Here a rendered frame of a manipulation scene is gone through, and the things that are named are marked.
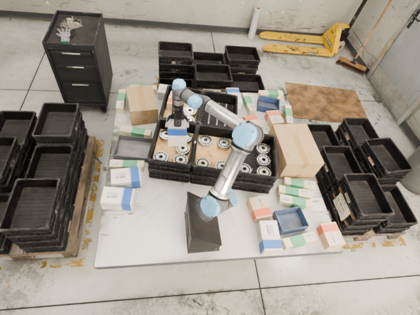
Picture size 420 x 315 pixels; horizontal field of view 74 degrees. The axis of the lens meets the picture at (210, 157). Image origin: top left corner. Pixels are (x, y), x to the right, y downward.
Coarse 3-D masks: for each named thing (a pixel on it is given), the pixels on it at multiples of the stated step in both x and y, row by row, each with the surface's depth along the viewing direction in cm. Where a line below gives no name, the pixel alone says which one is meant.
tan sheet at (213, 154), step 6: (198, 138) 216; (216, 138) 218; (198, 144) 212; (216, 144) 215; (198, 150) 209; (204, 150) 210; (210, 150) 210; (216, 150) 211; (228, 150) 213; (198, 156) 206; (204, 156) 206; (210, 156) 207; (216, 156) 208; (222, 156) 208; (210, 162) 203
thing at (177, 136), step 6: (168, 114) 185; (168, 126) 178; (186, 126) 180; (168, 132) 175; (174, 132) 176; (180, 132) 176; (186, 132) 177; (168, 138) 174; (174, 138) 175; (180, 138) 175; (186, 138) 176; (168, 144) 179; (174, 144) 180; (180, 144) 180; (186, 144) 181
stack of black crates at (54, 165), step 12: (36, 156) 233; (48, 156) 242; (60, 156) 243; (72, 156) 239; (36, 168) 233; (48, 168) 235; (60, 168) 236; (72, 168) 238; (72, 180) 238; (72, 192) 237
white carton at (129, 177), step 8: (128, 168) 196; (136, 168) 197; (112, 176) 191; (120, 176) 192; (128, 176) 192; (136, 176) 193; (112, 184) 188; (120, 184) 190; (128, 184) 192; (136, 184) 195
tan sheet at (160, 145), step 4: (192, 136) 216; (160, 140) 210; (156, 144) 207; (160, 144) 208; (164, 144) 208; (188, 144) 211; (156, 148) 205; (160, 148) 206; (164, 148) 206; (168, 148) 206; (172, 148) 207; (168, 152) 204; (172, 152) 205; (172, 156) 203; (188, 156) 204; (168, 160) 200; (172, 160) 201
